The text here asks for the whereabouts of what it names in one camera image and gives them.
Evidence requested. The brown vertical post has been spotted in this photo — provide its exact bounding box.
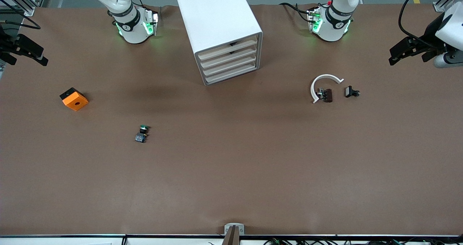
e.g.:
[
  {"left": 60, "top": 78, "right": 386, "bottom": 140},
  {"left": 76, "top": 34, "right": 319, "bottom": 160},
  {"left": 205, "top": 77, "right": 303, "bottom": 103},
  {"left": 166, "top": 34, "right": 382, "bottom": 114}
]
[{"left": 222, "top": 225, "right": 241, "bottom": 245}]

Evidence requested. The orange and black button box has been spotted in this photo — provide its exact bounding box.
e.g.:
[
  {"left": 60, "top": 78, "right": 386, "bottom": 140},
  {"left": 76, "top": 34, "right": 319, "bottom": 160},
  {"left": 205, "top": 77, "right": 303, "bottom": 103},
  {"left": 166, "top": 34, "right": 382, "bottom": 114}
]
[{"left": 59, "top": 87, "right": 89, "bottom": 111}]

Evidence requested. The brown table mat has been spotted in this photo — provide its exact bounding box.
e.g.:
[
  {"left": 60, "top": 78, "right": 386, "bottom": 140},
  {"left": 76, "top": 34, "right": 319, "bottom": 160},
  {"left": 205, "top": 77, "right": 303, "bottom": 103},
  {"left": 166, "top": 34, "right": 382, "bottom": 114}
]
[{"left": 0, "top": 3, "right": 463, "bottom": 236}]

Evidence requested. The white curved plastic piece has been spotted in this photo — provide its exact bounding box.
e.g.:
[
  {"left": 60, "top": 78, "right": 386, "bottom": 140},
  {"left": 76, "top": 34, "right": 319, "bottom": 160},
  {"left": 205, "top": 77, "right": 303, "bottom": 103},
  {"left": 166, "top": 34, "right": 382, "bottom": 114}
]
[{"left": 310, "top": 74, "right": 344, "bottom": 104}]

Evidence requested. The green push button switch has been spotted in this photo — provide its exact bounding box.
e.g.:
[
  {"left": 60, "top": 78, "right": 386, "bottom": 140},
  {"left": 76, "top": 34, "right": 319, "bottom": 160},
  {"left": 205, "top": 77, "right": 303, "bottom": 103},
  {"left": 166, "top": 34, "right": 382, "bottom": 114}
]
[{"left": 135, "top": 124, "right": 151, "bottom": 143}]

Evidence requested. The grey metal bracket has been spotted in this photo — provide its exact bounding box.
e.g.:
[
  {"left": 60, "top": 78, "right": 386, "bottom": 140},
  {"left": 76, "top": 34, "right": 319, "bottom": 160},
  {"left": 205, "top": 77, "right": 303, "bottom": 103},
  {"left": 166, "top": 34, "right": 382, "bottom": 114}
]
[{"left": 224, "top": 223, "right": 245, "bottom": 236}]

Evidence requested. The black base cable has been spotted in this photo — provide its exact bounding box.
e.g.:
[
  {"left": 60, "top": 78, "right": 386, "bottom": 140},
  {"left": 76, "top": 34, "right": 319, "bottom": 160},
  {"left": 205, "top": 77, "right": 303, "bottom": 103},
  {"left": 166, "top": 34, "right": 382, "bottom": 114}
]
[{"left": 279, "top": 2, "right": 312, "bottom": 24}]

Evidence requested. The dark brown metal component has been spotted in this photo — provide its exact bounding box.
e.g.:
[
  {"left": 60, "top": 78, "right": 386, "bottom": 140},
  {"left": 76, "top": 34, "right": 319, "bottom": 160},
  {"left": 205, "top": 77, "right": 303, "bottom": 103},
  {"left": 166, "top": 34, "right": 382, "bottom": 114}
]
[{"left": 317, "top": 88, "right": 333, "bottom": 103}]

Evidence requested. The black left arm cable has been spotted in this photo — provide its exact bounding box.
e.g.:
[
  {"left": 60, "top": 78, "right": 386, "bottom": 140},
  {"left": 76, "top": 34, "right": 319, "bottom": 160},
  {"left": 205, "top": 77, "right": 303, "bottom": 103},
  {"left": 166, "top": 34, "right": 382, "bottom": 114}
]
[{"left": 398, "top": 0, "right": 429, "bottom": 41}]

